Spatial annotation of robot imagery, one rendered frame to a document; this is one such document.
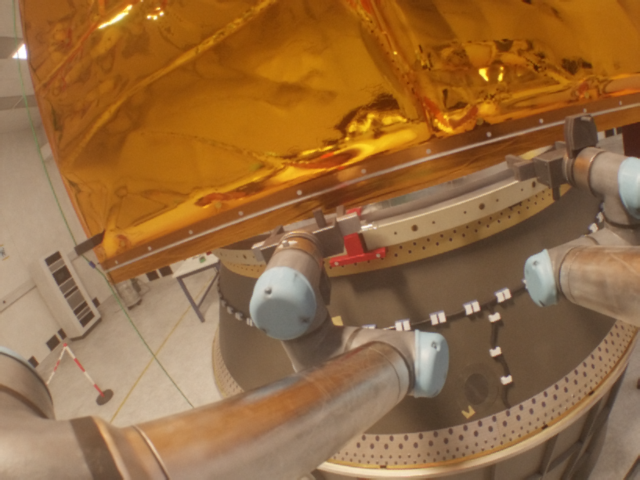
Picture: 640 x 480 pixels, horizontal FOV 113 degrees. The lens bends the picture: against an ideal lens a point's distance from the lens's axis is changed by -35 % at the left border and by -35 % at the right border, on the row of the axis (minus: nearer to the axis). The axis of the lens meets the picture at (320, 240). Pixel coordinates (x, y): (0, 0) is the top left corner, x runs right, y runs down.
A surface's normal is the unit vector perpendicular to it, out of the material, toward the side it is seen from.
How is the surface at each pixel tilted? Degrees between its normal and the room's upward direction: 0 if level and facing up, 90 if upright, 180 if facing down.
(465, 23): 90
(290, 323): 90
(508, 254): 62
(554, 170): 90
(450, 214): 90
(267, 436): 58
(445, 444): 43
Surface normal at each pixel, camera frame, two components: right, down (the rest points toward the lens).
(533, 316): -0.07, -0.14
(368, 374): 0.54, -0.73
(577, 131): -0.08, 0.36
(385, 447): -0.45, -0.36
